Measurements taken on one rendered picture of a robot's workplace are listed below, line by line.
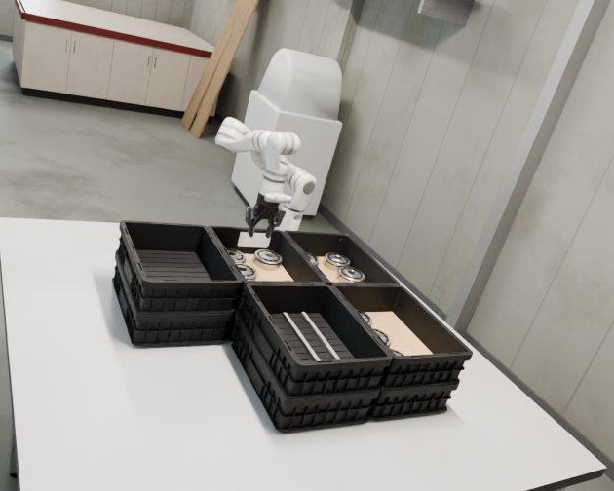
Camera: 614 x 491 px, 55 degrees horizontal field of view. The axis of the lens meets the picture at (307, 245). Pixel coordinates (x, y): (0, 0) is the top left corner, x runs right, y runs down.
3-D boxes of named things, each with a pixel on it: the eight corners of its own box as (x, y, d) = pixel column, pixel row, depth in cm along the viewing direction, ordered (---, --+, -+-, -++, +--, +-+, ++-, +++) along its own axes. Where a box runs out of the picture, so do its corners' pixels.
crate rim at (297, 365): (242, 289, 176) (244, 283, 175) (326, 289, 191) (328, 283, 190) (295, 373, 145) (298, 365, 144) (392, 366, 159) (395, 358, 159)
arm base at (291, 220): (267, 237, 249) (280, 201, 243) (287, 240, 253) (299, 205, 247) (274, 247, 242) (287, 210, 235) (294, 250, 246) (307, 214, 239)
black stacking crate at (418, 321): (320, 315, 194) (329, 285, 190) (391, 314, 209) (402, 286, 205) (382, 394, 163) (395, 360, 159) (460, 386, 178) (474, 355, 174)
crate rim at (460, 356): (327, 289, 191) (329, 283, 190) (400, 290, 205) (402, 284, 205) (392, 366, 159) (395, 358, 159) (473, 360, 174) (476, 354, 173)
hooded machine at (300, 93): (319, 223, 508) (364, 70, 457) (253, 219, 476) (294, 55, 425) (284, 190, 565) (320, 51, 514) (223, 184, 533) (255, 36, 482)
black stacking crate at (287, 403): (228, 346, 184) (236, 314, 179) (310, 342, 199) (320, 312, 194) (276, 436, 153) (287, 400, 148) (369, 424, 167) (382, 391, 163)
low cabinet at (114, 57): (214, 125, 724) (228, 56, 692) (16, 96, 611) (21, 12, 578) (175, 88, 862) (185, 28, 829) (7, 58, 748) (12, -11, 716)
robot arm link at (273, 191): (266, 202, 180) (271, 183, 178) (252, 188, 189) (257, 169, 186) (291, 204, 185) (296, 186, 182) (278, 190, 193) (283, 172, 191)
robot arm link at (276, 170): (266, 182, 180) (288, 183, 186) (278, 134, 175) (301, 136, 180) (254, 173, 185) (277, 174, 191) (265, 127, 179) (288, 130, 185)
